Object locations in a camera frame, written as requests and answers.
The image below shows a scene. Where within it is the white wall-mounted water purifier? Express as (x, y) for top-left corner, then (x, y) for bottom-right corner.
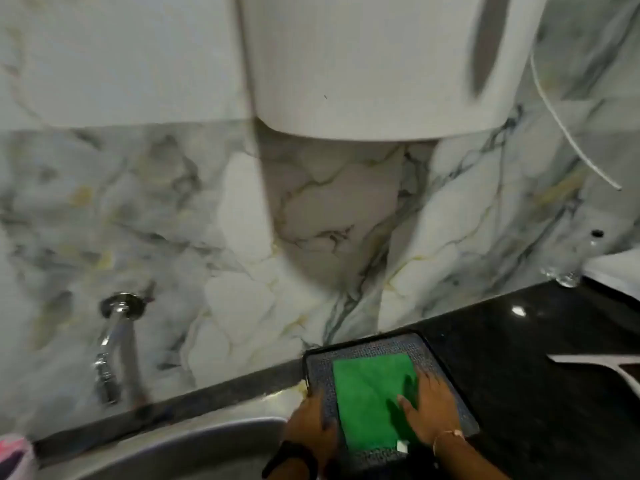
(235, 0), (551, 143)

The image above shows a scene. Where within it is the white thin cable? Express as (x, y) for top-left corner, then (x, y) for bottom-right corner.
(529, 49), (623, 191)

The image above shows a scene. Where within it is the person's right forearm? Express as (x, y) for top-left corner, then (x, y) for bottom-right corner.
(433, 432), (512, 480)

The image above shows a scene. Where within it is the green microfibre cloth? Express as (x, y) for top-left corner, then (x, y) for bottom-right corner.
(332, 353), (421, 453)

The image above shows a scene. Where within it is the person's left hand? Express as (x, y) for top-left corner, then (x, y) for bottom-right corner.
(282, 389), (342, 467)

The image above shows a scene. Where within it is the black perforated tray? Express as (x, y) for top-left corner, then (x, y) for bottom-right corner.
(302, 330), (481, 477)

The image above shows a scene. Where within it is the pink and white object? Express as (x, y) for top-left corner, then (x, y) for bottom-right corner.
(0, 433), (39, 480)

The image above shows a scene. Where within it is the person's left forearm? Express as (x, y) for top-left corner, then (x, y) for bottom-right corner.
(269, 465), (313, 480)

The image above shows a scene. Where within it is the chrome wall tap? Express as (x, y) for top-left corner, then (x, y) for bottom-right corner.
(92, 292), (151, 408)

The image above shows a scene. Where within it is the person's right hand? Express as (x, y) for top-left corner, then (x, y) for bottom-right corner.
(397, 369), (469, 447)

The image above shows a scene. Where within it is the stainless steel sink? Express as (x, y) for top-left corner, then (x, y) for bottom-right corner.
(37, 384), (307, 480)

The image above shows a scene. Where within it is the clear glass bottle black cap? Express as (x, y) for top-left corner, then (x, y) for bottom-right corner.
(542, 228), (606, 289)

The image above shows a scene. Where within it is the white appliance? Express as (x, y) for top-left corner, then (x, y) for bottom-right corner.
(582, 247), (640, 301)

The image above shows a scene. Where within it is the black wristwatch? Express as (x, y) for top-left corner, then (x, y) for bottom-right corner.
(261, 440), (319, 480)

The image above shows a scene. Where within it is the thin gold bracelet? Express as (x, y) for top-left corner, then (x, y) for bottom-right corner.
(431, 429), (467, 458)

